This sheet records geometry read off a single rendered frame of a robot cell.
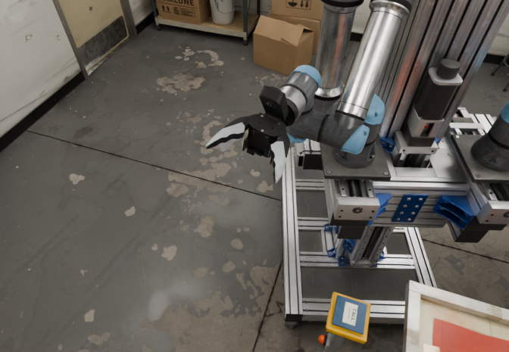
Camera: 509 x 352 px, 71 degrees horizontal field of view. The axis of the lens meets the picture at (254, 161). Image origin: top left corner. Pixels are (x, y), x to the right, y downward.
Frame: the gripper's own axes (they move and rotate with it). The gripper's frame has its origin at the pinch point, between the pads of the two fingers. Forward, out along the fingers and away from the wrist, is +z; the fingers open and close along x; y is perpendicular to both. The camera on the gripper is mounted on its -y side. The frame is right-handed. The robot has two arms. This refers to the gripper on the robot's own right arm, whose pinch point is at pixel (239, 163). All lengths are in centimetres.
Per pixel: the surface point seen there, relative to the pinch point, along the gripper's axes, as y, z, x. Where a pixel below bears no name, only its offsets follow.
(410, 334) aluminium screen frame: 61, -16, -58
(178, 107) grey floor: 190, -169, 145
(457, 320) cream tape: 63, -29, -72
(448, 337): 63, -22, -70
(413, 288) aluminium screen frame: 62, -31, -56
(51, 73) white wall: 177, -127, 258
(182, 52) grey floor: 198, -254, 199
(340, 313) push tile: 66, -12, -38
